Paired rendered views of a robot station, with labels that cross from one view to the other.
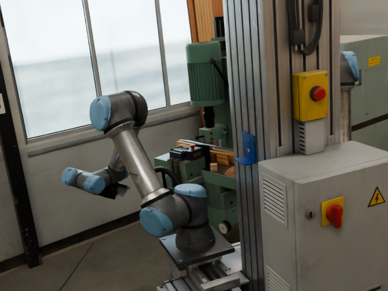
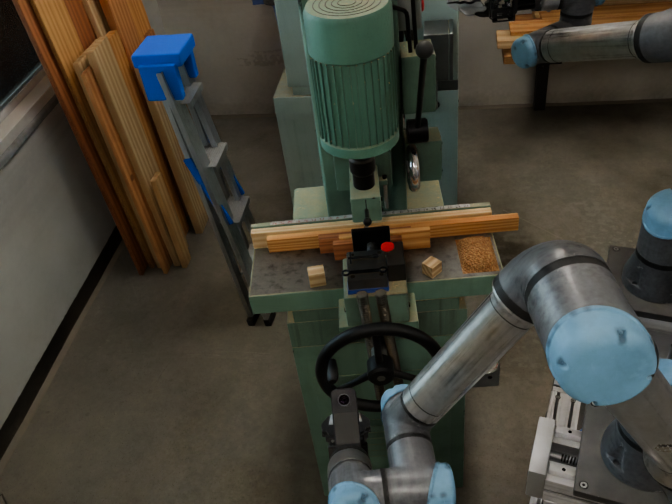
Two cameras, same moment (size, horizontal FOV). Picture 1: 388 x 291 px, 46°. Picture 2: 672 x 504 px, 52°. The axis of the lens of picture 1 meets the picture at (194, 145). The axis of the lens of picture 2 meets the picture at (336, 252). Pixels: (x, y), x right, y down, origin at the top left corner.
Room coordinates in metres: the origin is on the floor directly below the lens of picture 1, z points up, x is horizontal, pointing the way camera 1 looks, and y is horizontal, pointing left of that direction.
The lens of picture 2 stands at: (1.41, 0.88, 2.00)
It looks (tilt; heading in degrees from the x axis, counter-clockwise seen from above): 40 degrees down; 317
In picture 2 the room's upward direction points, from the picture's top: 8 degrees counter-clockwise
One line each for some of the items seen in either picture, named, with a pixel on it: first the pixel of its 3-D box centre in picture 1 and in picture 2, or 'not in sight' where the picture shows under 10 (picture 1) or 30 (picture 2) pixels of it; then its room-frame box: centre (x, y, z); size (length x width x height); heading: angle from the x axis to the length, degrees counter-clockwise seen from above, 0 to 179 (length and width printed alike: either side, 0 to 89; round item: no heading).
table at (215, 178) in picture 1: (199, 169); (374, 278); (2.25, -0.02, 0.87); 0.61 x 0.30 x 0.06; 42
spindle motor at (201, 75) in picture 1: (205, 73); (353, 75); (2.32, -0.09, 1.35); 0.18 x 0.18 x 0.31
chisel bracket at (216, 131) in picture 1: (213, 134); (366, 195); (2.33, -0.11, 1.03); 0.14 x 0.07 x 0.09; 132
